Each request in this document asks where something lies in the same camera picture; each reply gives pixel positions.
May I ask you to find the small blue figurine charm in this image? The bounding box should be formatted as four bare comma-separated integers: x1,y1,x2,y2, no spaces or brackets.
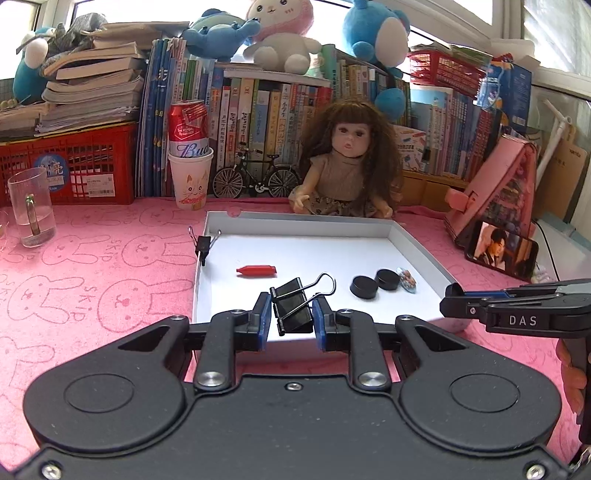
397,268,417,293

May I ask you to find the large black binder clip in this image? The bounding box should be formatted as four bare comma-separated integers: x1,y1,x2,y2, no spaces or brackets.
270,273,337,336

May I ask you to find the red plastic crate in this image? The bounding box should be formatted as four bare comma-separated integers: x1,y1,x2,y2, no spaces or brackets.
1,122,137,206

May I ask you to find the white pink plush bunny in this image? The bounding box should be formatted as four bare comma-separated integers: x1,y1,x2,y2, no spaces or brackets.
242,0,322,75

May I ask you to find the pencil pattern white box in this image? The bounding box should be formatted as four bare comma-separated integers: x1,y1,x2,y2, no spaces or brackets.
393,125,428,173

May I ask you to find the brown haired doll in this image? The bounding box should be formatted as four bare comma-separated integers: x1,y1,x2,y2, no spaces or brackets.
288,99,403,219

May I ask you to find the red plastic basket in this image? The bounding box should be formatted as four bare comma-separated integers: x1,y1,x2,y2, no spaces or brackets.
407,49,485,98

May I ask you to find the red pen cap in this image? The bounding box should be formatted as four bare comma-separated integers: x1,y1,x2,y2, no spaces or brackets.
236,265,276,278

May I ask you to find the white shallow cardboard box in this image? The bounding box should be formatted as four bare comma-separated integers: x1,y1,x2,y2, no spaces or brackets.
192,212,468,333

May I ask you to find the red beer can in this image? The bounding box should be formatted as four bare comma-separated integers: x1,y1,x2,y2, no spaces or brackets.
168,100,209,158

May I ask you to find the stack of books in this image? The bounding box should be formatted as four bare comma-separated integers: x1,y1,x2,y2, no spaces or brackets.
1,12,189,141

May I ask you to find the blue plush toy lying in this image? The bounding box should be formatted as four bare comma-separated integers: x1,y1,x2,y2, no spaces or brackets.
181,8,260,62

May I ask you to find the blue white plush left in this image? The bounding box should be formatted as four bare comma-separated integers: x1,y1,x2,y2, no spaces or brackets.
13,27,55,105

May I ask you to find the smartphone playing video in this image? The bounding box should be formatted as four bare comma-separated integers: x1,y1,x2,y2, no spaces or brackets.
465,220,539,282

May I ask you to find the black round puck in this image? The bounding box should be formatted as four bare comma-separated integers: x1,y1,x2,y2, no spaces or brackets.
349,275,378,300
375,269,401,291

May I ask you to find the small binder clip on box edge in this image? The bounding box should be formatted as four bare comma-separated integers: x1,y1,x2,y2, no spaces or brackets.
187,226,221,266

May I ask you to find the row of upright books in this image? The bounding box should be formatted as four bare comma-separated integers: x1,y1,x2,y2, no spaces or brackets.
137,37,498,199

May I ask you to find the blue plush toy right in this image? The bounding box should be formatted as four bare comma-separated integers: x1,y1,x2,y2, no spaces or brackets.
342,0,411,123

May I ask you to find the white paper cup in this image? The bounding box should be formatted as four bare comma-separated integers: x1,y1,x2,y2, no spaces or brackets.
168,148,213,210

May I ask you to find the blue cardboard box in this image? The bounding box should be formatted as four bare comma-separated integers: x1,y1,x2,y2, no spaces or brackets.
477,53,533,135

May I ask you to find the clear glass mug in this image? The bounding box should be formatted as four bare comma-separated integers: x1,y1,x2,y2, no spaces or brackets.
8,167,56,248

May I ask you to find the pink triangular toy house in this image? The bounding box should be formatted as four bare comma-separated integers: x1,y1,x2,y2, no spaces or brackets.
445,135,537,248

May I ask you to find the miniature black bicycle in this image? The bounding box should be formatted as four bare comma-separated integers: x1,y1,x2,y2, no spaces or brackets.
211,148,301,199

